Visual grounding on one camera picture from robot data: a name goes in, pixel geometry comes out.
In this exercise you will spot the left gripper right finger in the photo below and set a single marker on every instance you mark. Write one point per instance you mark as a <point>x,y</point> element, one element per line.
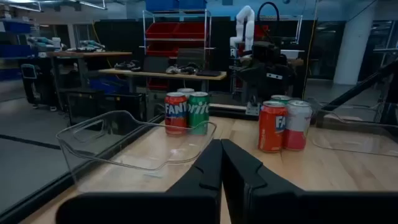
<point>264,205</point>

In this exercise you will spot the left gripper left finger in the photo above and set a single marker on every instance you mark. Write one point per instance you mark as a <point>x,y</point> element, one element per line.
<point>192,205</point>

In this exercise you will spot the red Fanta soda can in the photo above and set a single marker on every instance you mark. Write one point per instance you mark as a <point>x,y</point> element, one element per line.
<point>175,109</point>
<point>270,130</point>

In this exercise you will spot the white pink soda can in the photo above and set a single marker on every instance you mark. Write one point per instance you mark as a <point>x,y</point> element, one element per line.
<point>186,91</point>
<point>298,124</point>

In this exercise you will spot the green Sprite soda can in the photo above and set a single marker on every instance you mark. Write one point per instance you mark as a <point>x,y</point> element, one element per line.
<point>199,112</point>
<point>280,98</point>

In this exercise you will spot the clear plastic bin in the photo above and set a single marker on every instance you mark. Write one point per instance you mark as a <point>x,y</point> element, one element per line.
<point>102,140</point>
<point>357,140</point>

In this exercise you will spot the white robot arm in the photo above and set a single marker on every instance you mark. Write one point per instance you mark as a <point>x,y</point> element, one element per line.
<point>249,31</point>

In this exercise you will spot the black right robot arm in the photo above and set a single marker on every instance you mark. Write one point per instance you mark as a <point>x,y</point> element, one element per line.
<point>264,87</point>

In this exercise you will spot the black equipment case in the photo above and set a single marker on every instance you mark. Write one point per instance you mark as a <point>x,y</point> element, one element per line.
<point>124,105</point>
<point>87,105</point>

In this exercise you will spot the black keyboard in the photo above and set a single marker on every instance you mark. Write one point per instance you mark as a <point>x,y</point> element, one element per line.
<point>208,73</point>

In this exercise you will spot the long wooden workbench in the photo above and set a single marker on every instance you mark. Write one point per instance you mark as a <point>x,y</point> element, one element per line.
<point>155,74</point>

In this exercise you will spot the black grey gadget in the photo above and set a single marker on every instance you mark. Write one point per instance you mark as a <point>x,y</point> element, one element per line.
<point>182,69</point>

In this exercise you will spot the black box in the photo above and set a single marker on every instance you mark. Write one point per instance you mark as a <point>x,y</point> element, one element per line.
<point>155,64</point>

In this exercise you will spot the blue storage bin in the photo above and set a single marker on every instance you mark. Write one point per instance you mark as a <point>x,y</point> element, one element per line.
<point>109,85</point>

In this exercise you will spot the black monitor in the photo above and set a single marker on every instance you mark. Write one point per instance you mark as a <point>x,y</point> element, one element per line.
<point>191,57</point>

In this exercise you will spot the metal rack with red bins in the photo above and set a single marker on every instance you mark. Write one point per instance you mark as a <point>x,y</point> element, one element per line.
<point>174,31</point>

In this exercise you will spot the wooden table with tools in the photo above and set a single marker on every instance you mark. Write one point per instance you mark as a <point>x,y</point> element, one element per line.
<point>93,53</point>

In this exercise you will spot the white round pillar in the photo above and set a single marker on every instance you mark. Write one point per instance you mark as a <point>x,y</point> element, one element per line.
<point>353,46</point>

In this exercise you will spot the grey teal power tool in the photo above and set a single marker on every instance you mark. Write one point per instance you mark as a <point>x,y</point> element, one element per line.
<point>91,46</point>

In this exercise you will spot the blue plastic crate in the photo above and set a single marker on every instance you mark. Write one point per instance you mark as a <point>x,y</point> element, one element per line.
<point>161,4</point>
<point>192,4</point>

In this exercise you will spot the blue storage shelf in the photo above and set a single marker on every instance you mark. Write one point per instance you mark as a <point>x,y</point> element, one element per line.
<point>15,51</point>

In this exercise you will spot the silver bracket plate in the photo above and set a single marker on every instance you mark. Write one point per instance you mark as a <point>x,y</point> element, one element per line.
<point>252,109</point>

